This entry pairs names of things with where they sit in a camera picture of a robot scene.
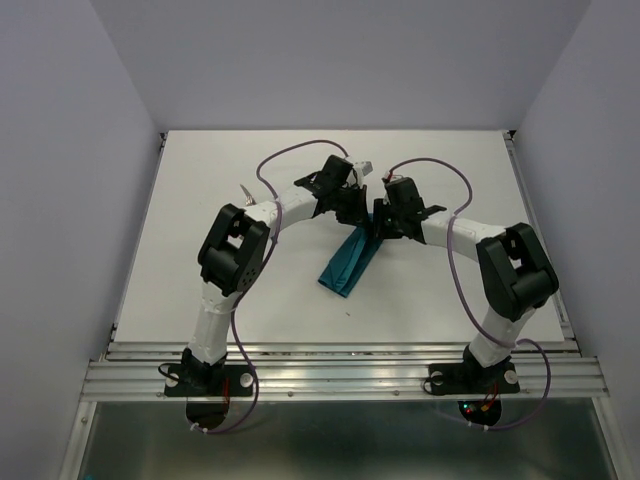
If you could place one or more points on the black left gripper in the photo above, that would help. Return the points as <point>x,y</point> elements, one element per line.
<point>359,215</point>

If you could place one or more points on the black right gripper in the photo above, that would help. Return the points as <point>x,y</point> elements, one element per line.
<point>379,206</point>

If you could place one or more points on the teal cloth napkin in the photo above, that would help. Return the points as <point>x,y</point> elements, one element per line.
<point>349,262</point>

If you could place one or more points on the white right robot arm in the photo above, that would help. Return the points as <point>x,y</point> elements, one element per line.
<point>516,274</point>

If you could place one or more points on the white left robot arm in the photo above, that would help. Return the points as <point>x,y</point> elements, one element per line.
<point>233,253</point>

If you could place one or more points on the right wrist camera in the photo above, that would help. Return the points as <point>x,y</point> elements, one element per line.
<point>390,176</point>

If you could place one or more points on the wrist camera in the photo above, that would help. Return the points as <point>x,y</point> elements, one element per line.
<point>363,168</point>
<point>390,176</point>

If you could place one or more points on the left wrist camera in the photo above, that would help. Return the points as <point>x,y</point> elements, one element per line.
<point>363,168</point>

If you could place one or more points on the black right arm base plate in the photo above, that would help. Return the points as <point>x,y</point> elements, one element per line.
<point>463,379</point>

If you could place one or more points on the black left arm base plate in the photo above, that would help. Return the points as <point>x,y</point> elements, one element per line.
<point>226,381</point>

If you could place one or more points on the aluminium frame rail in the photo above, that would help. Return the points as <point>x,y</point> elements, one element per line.
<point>341,371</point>

